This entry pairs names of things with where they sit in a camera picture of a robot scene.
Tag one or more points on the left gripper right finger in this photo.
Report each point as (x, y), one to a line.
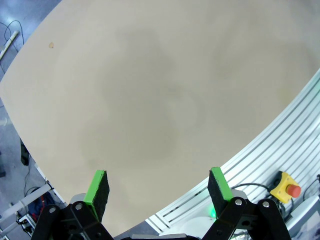
(250, 222)

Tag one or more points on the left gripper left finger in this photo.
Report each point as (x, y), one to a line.
(72, 222)

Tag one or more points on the yellow emergency stop button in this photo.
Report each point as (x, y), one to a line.
(282, 187)

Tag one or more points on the small black box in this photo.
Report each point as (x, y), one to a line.
(24, 155)

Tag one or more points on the white pipe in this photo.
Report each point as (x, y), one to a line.
(10, 42)

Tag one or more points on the white table leg frame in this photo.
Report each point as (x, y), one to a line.
(30, 200)

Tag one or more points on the aluminium profile frame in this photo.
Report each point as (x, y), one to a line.
(275, 140)

